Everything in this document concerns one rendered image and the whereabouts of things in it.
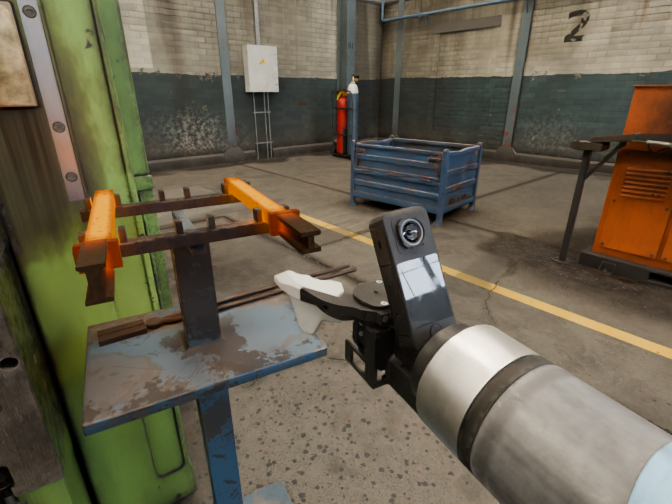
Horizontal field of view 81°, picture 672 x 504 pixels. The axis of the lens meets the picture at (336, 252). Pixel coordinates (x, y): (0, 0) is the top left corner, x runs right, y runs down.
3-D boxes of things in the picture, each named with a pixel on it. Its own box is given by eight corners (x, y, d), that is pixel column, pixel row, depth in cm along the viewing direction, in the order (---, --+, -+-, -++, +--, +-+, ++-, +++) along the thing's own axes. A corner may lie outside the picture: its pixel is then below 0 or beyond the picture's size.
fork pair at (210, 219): (216, 229, 59) (214, 216, 59) (177, 235, 57) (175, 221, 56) (189, 196, 78) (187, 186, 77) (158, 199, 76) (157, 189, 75)
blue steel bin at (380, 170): (476, 209, 434) (486, 142, 407) (440, 226, 380) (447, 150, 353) (388, 191, 510) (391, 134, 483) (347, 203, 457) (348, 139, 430)
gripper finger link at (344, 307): (292, 308, 37) (380, 331, 34) (291, 293, 37) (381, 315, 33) (316, 287, 41) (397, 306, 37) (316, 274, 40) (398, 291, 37)
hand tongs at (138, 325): (348, 266, 107) (348, 262, 107) (357, 271, 104) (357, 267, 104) (97, 336, 77) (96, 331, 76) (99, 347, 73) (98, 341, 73)
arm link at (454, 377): (465, 380, 23) (569, 335, 27) (412, 337, 27) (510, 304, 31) (449, 488, 26) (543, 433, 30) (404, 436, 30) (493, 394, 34)
